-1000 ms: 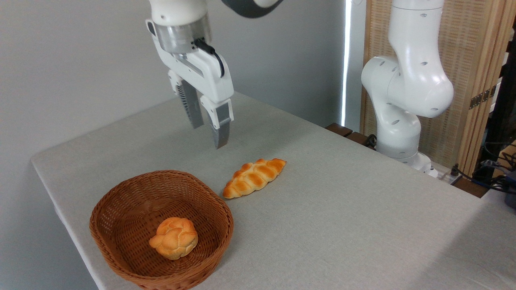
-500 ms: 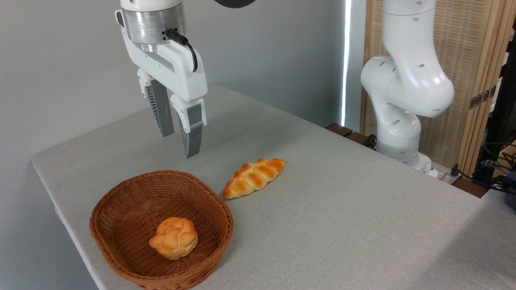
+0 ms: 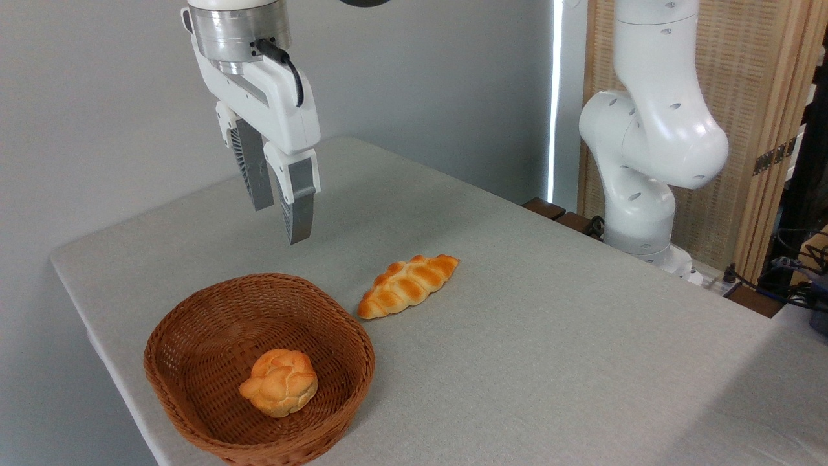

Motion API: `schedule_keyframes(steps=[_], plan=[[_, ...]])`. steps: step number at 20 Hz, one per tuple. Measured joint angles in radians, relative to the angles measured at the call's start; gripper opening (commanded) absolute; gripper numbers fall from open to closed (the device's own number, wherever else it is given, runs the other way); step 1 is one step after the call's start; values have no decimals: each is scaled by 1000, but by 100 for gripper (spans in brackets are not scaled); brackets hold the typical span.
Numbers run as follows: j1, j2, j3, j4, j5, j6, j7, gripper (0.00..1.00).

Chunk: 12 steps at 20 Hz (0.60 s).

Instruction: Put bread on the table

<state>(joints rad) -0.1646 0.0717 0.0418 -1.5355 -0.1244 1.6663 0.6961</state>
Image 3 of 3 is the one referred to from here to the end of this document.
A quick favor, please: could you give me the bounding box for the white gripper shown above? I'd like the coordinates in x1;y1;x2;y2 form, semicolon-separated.
181;6;321;245

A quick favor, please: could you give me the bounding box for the long braided bread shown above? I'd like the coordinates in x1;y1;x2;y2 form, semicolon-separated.
358;254;460;320

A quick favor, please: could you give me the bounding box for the round knotted bread roll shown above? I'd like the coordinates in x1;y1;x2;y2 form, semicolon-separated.
239;349;318;418

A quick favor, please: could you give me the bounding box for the brown wicker basket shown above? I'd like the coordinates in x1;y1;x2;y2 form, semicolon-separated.
144;273;376;466

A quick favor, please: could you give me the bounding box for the dark brown wooden block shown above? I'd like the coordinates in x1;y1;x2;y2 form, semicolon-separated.
523;197;567;221
558;212;604;241

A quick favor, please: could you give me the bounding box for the brown wooden board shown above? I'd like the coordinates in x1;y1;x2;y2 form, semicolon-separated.
724;283;785;318

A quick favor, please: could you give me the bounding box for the wooden rattan folding screen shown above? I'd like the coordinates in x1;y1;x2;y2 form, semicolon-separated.
578;0;828;282

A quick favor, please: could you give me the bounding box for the metal screen hinge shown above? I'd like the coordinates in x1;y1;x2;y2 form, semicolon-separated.
754;137;798;175

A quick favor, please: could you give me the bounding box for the dark grey box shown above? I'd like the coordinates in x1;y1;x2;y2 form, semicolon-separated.
809;275;828;337

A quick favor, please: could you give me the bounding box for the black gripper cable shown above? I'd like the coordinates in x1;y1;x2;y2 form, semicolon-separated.
254;39;305;107

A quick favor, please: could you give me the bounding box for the black stand post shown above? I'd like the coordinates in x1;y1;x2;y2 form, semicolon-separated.
760;29;828;292

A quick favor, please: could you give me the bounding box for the black cable bundle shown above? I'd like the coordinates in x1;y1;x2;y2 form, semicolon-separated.
723;227;828;313

